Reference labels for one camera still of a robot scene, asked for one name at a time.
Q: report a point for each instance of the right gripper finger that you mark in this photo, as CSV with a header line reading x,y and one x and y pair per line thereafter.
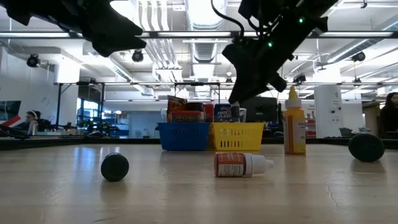
x,y
252,65
277,83

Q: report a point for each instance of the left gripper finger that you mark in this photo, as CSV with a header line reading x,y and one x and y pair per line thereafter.
x,y
115,34

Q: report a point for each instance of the tall yellow squeeze bottle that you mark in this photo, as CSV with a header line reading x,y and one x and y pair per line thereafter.
x,y
293,130

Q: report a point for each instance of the blue Frosted Flakes cereal box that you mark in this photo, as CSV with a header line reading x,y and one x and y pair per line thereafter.
x,y
222,113

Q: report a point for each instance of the orange black snack packet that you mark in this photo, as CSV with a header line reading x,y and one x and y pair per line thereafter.
x,y
175,107

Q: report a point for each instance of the orange-label dropper bottle white cap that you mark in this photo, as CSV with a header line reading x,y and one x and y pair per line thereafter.
x,y
230,165

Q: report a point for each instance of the black computer monitor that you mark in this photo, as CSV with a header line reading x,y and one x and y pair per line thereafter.
x,y
261,110

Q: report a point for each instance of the clear plastic bin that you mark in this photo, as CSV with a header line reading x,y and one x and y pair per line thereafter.
x,y
243,115

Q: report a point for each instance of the white ceiling pipe bundle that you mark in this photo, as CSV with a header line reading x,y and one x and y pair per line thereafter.
x,y
161,59

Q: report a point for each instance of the white pillar with signs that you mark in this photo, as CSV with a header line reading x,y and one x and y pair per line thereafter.
x,y
326,112

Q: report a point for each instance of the yellow plastic basket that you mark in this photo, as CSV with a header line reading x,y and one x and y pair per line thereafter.
x,y
237,137

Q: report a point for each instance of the black overhead rig beam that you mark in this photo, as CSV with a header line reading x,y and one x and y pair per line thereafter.
x,y
186,34

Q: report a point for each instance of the grey office chair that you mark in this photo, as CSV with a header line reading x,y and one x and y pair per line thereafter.
x,y
345,132

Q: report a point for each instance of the blue plastic basket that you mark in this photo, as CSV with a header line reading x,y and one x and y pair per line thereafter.
x,y
183,137

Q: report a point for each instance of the dark background monitor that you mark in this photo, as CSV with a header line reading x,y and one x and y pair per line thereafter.
x,y
9,109

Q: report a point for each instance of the person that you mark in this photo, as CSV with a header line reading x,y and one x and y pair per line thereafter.
x,y
390,118
32,119

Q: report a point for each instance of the glowing rectangular lamp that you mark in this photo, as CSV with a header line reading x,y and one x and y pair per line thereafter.
x,y
385,106

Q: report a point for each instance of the black ceiling camera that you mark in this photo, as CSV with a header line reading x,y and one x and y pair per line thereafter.
x,y
299,78
137,57
359,57
32,60

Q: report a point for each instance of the white rectangular ceiling duct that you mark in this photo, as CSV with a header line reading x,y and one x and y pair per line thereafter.
x,y
118,71

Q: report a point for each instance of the silver ceiling air duct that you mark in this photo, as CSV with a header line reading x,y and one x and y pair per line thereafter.
x,y
202,15

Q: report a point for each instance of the black metal table frame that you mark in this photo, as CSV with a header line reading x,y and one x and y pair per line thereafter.
x,y
62,143

